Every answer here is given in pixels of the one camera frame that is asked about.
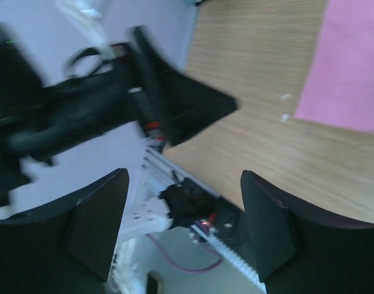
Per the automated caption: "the pink t-shirt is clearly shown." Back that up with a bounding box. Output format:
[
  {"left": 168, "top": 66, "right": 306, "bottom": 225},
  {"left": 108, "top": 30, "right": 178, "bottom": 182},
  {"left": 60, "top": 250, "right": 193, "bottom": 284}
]
[{"left": 295, "top": 0, "right": 374, "bottom": 133}]

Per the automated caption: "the aluminium frame rail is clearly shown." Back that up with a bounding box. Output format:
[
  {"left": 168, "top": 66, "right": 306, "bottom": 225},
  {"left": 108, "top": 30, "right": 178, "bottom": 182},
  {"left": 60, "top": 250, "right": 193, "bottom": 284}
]
[{"left": 143, "top": 147, "right": 220, "bottom": 197}]

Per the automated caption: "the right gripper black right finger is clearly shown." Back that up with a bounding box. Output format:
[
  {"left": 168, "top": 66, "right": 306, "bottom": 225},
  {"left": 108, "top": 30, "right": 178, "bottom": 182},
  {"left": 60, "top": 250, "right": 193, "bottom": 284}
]
[{"left": 241, "top": 170, "right": 374, "bottom": 293}]

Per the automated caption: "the white paper scrap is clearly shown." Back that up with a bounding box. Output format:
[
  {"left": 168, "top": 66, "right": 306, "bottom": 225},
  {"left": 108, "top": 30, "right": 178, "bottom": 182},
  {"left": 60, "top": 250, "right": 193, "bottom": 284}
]
[
  {"left": 280, "top": 114, "right": 291, "bottom": 122},
  {"left": 280, "top": 94, "right": 291, "bottom": 100}
]

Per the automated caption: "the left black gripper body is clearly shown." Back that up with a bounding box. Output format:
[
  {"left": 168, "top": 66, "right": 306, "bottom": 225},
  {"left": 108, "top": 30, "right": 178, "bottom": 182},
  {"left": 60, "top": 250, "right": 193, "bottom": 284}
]
[{"left": 0, "top": 24, "right": 147, "bottom": 207}]

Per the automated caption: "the white slotted cable duct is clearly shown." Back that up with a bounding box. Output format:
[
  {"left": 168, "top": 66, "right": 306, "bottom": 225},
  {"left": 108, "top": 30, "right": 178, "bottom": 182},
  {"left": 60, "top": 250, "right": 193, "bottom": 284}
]
[{"left": 191, "top": 225, "right": 267, "bottom": 293}]

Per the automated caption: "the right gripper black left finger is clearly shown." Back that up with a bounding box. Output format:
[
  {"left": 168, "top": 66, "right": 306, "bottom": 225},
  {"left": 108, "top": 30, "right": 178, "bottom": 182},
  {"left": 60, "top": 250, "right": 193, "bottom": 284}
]
[{"left": 0, "top": 168, "right": 129, "bottom": 293}]

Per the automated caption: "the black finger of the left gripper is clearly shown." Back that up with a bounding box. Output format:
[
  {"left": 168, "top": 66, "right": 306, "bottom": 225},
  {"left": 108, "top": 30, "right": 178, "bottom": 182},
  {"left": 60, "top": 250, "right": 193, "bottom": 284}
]
[{"left": 131, "top": 26, "right": 237, "bottom": 146}]

